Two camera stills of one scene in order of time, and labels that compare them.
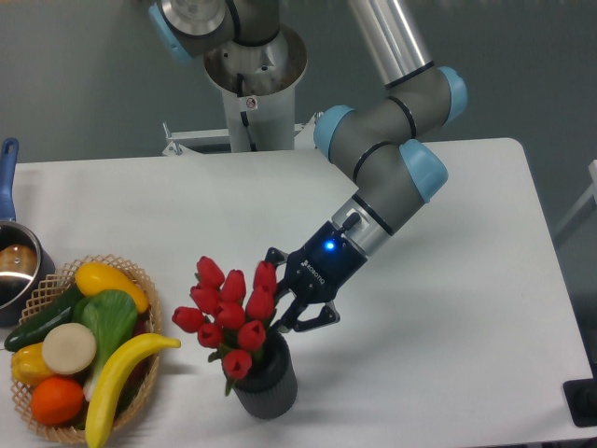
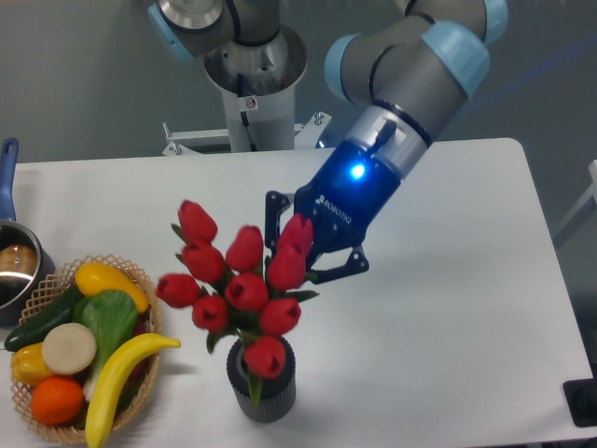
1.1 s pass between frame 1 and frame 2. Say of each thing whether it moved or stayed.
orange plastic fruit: stayed
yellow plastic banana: stayed
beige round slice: stayed
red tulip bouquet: moved
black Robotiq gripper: moved
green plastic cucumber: stayed
